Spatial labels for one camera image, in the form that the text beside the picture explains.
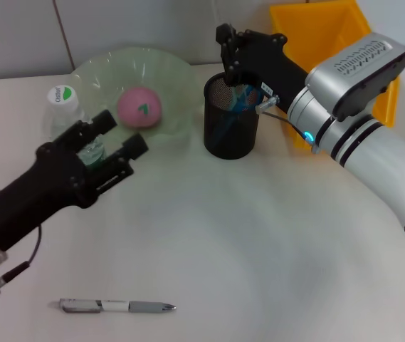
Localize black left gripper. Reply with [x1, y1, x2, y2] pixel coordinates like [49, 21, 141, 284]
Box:
[0, 108, 149, 253]

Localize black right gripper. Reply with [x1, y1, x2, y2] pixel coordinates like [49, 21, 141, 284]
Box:
[215, 22, 310, 110]

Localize pink peach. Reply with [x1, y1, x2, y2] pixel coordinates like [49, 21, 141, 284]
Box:
[117, 86, 163, 130]

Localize blue and teal scissors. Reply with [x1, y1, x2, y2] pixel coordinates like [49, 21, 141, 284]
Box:
[231, 83, 264, 115]

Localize clear green-label water bottle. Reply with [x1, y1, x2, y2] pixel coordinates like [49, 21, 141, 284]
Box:
[43, 85, 107, 169]

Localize white grey ballpoint pen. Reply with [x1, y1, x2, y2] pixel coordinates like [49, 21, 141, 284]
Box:
[51, 298, 178, 315]

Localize green glass fruit plate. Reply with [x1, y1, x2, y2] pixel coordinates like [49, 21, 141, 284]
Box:
[70, 48, 205, 155]

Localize black mesh pen holder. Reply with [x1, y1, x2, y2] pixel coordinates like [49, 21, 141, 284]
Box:
[203, 72, 264, 160]

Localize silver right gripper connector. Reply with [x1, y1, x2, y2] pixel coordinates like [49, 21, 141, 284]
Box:
[255, 95, 282, 116]

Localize yellow plastic bin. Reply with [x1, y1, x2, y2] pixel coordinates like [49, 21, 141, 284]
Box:
[268, 0, 401, 151]

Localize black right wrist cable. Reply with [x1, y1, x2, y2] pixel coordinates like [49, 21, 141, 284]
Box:
[261, 110, 317, 155]

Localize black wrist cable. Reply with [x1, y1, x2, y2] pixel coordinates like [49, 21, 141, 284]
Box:
[0, 225, 43, 301]
[261, 110, 317, 155]

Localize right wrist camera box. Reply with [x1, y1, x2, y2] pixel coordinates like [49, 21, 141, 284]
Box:
[304, 31, 405, 123]

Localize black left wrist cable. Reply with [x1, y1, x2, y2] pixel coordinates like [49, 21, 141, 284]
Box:
[0, 225, 43, 301]

